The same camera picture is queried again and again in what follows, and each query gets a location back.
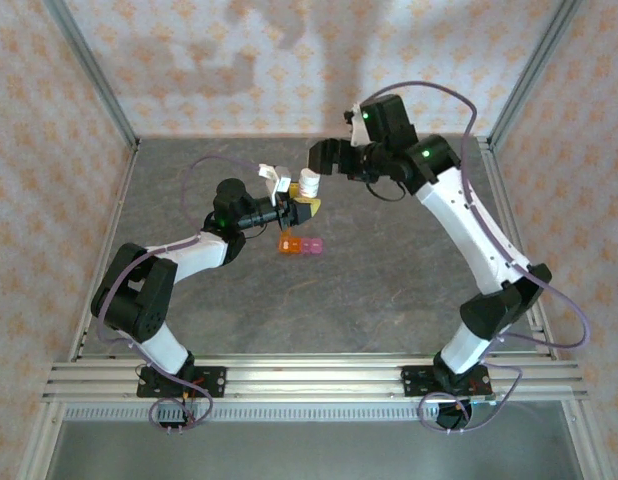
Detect white pill bottle orange label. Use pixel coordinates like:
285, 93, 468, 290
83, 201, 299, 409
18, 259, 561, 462
297, 168, 322, 198

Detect orange and pink pill organizer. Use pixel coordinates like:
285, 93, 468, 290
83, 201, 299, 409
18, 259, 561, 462
277, 227, 324, 257

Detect grey metal sheet shelf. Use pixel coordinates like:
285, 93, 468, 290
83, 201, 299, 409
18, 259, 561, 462
43, 419, 585, 480

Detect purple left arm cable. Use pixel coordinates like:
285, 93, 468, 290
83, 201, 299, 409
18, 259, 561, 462
96, 155, 264, 432

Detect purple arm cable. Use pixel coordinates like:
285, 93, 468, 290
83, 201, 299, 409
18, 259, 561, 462
358, 81, 590, 435
96, 155, 264, 432

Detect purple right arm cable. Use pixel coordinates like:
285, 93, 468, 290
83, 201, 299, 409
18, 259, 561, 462
358, 81, 590, 435

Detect aluminium table side rail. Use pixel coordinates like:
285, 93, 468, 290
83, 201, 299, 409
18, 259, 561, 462
478, 137, 558, 361
68, 139, 141, 362

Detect aluminium frame corner post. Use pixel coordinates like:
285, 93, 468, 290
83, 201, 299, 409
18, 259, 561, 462
487, 0, 586, 149
42, 0, 141, 147

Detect aluminium cross rail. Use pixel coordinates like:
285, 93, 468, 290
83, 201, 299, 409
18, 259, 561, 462
42, 353, 588, 403

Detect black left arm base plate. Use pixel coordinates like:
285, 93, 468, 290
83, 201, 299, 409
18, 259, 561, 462
136, 367, 227, 400

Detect grey slotted cable duct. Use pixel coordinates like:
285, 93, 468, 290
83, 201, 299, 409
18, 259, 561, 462
63, 403, 570, 424

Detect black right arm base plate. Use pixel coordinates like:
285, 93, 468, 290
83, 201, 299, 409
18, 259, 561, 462
401, 364, 491, 399

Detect aluminium frame leg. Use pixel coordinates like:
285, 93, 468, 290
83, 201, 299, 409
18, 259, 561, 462
18, 399, 65, 480
563, 399, 608, 480

